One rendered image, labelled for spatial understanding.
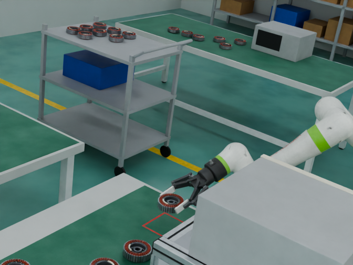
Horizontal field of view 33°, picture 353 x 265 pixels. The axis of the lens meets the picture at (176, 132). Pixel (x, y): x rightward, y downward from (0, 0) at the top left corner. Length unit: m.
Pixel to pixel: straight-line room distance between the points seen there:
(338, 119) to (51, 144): 1.47
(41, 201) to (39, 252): 1.77
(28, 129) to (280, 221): 1.96
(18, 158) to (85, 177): 1.46
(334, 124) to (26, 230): 1.31
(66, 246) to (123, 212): 0.35
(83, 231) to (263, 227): 1.06
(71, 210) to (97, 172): 1.90
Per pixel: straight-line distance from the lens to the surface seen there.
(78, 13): 8.42
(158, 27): 5.72
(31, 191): 4.19
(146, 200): 2.71
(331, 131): 2.49
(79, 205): 2.62
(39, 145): 3.12
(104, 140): 4.54
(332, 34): 8.50
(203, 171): 2.49
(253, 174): 1.82
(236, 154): 2.51
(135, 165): 4.62
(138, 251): 2.32
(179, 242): 1.80
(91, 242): 2.40
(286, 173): 1.87
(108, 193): 2.73
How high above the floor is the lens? 2.12
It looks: 24 degrees down
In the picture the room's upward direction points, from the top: 8 degrees clockwise
